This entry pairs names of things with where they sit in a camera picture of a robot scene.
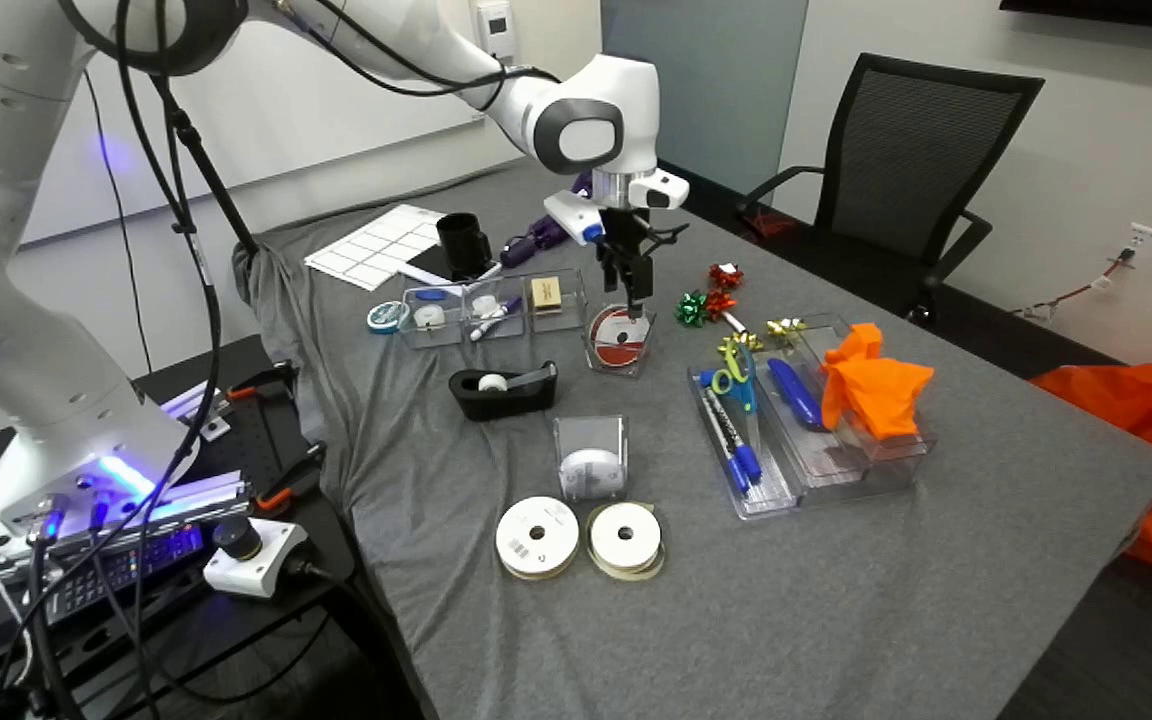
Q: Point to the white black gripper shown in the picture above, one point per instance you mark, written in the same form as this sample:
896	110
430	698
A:
590	200

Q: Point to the small clear acrylic box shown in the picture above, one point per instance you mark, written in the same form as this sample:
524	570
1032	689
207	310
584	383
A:
590	435

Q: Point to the red green gift bow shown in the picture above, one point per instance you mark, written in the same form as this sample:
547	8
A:
715	301

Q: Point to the clear three-compartment organizer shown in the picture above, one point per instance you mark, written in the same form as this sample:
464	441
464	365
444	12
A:
524	321

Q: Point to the blue marker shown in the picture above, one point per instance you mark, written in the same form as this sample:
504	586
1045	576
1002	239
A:
793	394

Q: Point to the tan eraser block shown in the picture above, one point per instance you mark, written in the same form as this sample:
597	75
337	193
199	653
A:
547	294

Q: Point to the black cylinder cup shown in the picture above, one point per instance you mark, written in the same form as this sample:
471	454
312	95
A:
464	247

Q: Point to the white label sheet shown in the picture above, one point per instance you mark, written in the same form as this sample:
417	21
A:
379	248

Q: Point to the purple black marker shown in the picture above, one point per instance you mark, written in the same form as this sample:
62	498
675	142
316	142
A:
528	243

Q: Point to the white roll in box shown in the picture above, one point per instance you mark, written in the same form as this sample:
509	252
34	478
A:
590	474

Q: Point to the black office chair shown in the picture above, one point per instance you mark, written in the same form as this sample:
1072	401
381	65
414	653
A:
884	210

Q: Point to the clear tray with orange fabric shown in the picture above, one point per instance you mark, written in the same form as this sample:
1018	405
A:
825	459

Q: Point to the blue plastic clip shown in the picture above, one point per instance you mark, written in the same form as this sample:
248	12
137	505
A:
430	294

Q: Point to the grey table cloth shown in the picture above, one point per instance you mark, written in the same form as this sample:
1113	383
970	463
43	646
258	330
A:
907	598

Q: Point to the blue pen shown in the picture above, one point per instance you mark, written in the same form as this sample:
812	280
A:
736	481
743	450

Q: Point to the orange fabric piece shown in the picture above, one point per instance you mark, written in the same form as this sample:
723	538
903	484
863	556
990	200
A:
874	391

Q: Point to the gold gift bow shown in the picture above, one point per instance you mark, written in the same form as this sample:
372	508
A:
787	330

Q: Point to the white and red disc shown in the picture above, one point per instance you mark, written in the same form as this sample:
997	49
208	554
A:
616	339

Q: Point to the black tape dispenser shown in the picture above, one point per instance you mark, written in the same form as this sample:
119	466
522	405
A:
492	394

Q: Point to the clear pen tray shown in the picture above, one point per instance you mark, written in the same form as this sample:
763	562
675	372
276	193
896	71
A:
768	498

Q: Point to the white gold ribbon spool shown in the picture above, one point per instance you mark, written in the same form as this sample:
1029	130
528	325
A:
625	543

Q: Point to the small clear square container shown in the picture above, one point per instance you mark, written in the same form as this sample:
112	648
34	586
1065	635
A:
616	368

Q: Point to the white emergency stop box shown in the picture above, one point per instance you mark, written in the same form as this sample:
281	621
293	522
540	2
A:
248	554

